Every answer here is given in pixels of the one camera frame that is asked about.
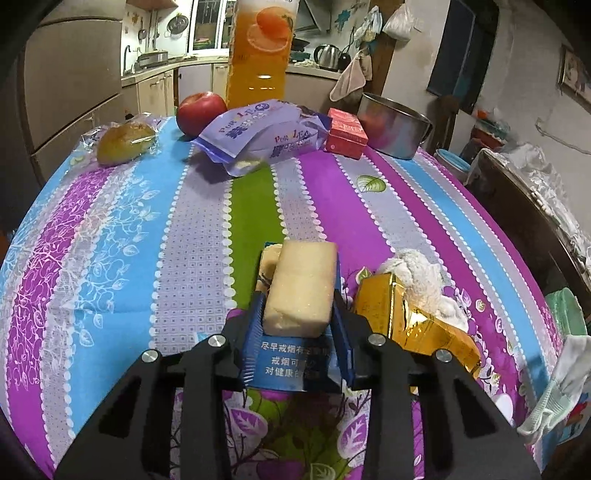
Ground wrapped bread bun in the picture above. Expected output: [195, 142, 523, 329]
[80, 115, 161, 167]

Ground red apple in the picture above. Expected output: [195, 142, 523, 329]
[176, 91, 229, 138]

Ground kitchen counter with cabinets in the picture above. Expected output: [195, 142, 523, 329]
[120, 59, 343, 117]

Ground blue plastic basin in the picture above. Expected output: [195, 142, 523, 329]
[433, 148, 472, 184]

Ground dark window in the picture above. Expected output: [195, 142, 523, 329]
[426, 0, 477, 114]

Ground beige foam block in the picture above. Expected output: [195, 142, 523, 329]
[261, 239, 339, 339]

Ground red plastic basin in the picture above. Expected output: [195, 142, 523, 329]
[472, 126, 503, 149]

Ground white cloth with green trim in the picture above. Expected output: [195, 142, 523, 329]
[516, 334, 591, 448]

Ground metal pot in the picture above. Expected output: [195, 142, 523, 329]
[356, 92, 435, 161]

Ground hanging white plastic bag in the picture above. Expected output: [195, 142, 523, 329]
[382, 2, 417, 41]

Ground metal electric kettle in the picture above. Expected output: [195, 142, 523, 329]
[313, 43, 343, 73]

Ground dark wooden table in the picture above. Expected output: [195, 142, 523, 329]
[465, 148, 591, 298]

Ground hanging beige cloth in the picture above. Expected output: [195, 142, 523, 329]
[329, 52, 373, 103]

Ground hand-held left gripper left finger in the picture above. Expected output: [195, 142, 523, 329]
[54, 295, 269, 480]

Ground beige refrigerator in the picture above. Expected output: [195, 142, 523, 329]
[17, 0, 128, 175]

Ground crumpled white tissue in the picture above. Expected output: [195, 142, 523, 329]
[375, 248, 470, 331]

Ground pile of clear plastic sheets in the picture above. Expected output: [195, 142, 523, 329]
[495, 142, 591, 274]

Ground red cardboard box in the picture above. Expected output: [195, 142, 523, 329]
[324, 107, 369, 160]

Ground purple snack packet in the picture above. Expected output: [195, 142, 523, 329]
[191, 99, 334, 178]

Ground blue cigarette pack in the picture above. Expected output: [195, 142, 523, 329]
[240, 241, 357, 394]

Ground wooden post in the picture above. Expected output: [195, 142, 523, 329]
[368, 0, 406, 96]

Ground crumpled gold box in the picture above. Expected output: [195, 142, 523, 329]
[352, 271, 482, 381]

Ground orange juice bottle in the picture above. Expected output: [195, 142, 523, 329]
[225, 0, 297, 110]

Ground green plastic basin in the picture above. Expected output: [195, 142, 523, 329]
[544, 287, 588, 339]

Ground framed wall picture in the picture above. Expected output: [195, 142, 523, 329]
[557, 44, 591, 105]

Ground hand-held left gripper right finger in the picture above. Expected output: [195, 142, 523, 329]
[330, 291, 542, 480]

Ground striped floral tablecloth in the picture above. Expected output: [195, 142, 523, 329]
[0, 113, 570, 480]

